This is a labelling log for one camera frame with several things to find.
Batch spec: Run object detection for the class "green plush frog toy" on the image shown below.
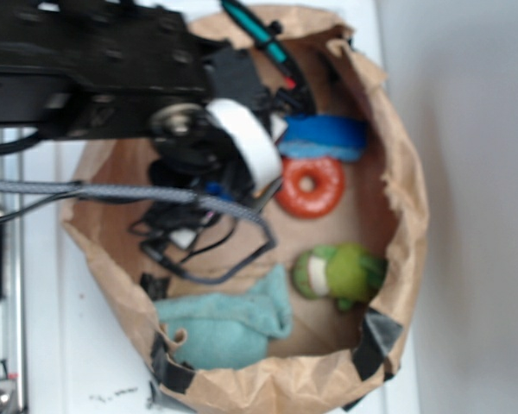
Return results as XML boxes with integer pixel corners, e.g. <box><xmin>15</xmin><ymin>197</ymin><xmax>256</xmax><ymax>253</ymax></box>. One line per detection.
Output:
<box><xmin>291</xmin><ymin>242</ymin><xmax>389</xmax><ymax>311</ymax></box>

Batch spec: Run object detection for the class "blue sponge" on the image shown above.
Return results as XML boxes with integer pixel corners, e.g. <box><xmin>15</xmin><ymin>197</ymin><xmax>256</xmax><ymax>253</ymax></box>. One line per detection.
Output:
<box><xmin>278</xmin><ymin>115</ymin><xmax>368</xmax><ymax>162</ymax></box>

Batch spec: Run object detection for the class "brown paper bag bin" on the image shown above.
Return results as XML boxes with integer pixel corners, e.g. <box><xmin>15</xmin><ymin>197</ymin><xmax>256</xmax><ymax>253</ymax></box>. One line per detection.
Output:
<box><xmin>61</xmin><ymin>4</ymin><xmax>428</xmax><ymax>413</ymax></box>

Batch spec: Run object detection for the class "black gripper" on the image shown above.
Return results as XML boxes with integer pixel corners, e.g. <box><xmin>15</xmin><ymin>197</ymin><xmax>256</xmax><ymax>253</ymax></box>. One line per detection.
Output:
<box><xmin>148</xmin><ymin>98</ymin><xmax>281</xmax><ymax>203</ymax></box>

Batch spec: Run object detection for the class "teal terry cloth towel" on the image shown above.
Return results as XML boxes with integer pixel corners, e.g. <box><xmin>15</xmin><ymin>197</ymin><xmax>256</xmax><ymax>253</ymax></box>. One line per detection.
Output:
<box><xmin>155</xmin><ymin>265</ymin><xmax>293</xmax><ymax>370</ymax></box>

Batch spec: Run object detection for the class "orange ceramic donut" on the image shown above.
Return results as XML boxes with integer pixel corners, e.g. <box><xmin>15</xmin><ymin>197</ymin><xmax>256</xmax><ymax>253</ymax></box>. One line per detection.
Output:
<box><xmin>275</xmin><ymin>157</ymin><xmax>345</xmax><ymax>219</ymax></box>

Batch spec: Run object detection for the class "aluminium frame rail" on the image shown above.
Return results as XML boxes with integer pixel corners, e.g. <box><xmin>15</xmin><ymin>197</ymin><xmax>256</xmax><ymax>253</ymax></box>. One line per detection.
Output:
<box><xmin>0</xmin><ymin>129</ymin><xmax>28</xmax><ymax>413</ymax></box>

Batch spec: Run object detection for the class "thin black cable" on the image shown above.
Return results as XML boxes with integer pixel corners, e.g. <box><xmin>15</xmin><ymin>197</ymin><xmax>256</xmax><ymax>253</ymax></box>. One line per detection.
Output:
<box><xmin>129</xmin><ymin>202</ymin><xmax>238</xmax><ymax>277</ymax></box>

